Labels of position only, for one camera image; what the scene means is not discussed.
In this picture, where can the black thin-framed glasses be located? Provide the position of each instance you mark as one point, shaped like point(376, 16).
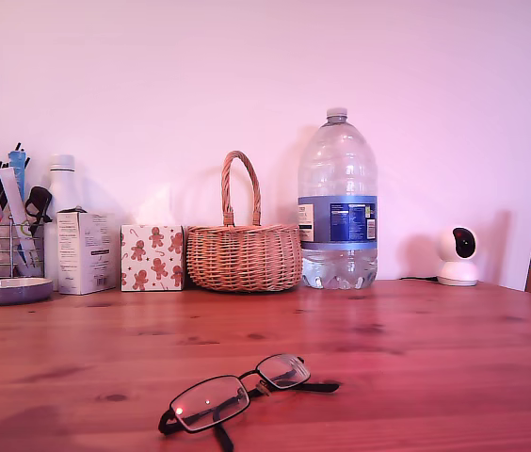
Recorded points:
point(324, 387)

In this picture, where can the blue stick packet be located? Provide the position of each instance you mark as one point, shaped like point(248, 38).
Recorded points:
point(17, 165)

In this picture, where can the white printed carton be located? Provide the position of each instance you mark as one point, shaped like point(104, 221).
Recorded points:
point(85, 254)

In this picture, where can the black clip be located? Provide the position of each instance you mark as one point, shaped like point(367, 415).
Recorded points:
point(38, 198)

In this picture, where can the white paper tissue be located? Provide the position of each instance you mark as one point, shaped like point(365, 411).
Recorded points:
point(156, 212)

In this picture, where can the grey shallow dish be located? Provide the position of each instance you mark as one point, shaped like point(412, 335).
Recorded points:
point(9, 292)

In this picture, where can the white insulated bottle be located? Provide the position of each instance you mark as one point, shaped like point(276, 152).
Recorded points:
point(62, 183)

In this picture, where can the gingerbread print tissue box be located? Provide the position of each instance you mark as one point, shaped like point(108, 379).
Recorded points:
point(152, 263)

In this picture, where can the large clear water bottle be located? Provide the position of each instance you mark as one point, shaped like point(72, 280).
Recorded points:
point(338, 221)

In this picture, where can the small white round camera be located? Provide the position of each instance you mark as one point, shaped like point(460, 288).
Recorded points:
point(456, 273)

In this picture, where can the long white sachet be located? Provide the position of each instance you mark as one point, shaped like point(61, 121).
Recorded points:
point(12, 198)

